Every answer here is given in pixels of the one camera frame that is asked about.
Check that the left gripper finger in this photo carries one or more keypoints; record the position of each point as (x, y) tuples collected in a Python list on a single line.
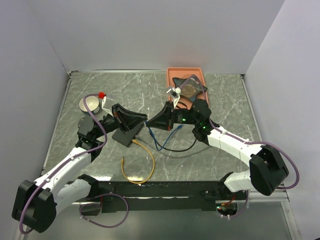
[(128, 116), (132, 126)]

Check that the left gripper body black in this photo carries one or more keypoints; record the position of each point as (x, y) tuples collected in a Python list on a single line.
[(110, 123)]

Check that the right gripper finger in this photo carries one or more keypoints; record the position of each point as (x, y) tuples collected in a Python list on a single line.
[(161, 124), (164, 115)]

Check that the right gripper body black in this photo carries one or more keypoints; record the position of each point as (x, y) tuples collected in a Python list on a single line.
[(182, 116)]

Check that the black network switch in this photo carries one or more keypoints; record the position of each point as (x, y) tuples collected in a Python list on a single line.
[(125, 138)]

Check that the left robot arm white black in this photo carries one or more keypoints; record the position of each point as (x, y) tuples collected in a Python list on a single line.
[(38, 202)]

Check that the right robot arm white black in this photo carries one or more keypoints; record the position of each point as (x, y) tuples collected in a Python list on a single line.
[(267, 169)]

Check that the white ceramic bowl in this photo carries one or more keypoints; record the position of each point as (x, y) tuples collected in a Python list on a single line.
[(92, 102)]

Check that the dark blue star dish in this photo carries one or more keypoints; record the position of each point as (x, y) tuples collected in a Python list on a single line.
[(202, 95)]

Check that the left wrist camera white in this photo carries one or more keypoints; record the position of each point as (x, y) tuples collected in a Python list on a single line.
[(107, 101)]

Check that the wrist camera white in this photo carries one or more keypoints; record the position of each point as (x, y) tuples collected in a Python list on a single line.
[(107, 101), (174, 93)]

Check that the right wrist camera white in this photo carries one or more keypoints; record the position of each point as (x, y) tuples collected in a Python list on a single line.
[(174, 93)]

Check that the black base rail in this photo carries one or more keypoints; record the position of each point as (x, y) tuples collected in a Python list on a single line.
[(162, 195)]

